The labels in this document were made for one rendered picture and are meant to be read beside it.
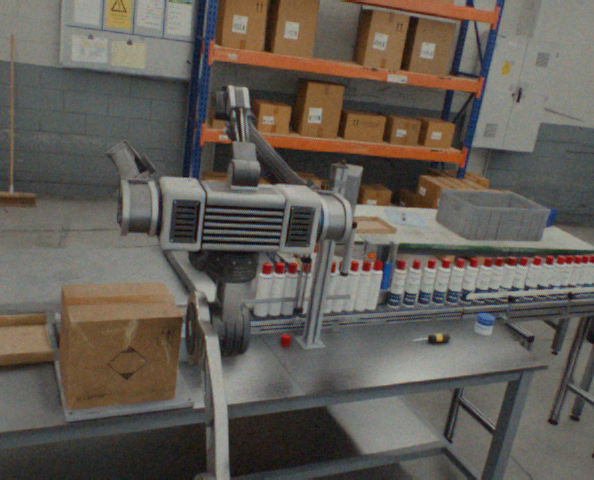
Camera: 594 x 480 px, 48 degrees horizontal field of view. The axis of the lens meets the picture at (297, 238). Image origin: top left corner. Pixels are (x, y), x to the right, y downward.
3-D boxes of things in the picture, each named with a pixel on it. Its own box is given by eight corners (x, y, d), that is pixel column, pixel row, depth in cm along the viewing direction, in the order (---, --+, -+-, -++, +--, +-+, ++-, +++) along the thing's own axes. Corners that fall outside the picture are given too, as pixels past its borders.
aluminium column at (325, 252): (312, 339, 246) (342, 164, 225) (318, 344, 243) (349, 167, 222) (302, 339, 245) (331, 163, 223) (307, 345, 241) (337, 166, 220)
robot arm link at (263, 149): (211, 116, 202) (236, 94, 202) (224, 131, 215) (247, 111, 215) (303, 222, 190) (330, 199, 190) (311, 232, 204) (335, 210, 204)
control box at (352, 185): (354, 216, 245) (363, 166, 239) (349, 229, 229) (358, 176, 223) (327, 211, 246) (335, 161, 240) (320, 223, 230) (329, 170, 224)
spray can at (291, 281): (289, 310, 256) (297, 261, 249) (294, 316, 251) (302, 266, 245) (277, 310, 254) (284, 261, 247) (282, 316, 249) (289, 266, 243)
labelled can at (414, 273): (409, 302, 280) (419, 257, 274) (416, 308, 276) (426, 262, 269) (399, 303, 278) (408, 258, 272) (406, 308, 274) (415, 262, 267)
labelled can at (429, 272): (423, 301, 284) (433, 257, 277) (430, 307, 279) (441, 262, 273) (413, 302, 281) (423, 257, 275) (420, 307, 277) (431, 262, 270)
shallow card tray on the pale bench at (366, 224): (377, 221, 421) (378, 216, 420) (396, 234, 401) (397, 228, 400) (329, 220, 407) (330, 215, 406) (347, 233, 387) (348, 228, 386)
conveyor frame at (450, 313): (447, 307, 294) (449, 297, 293) (462, 318, 285) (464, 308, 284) (54, 333, 223) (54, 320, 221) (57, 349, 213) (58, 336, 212)
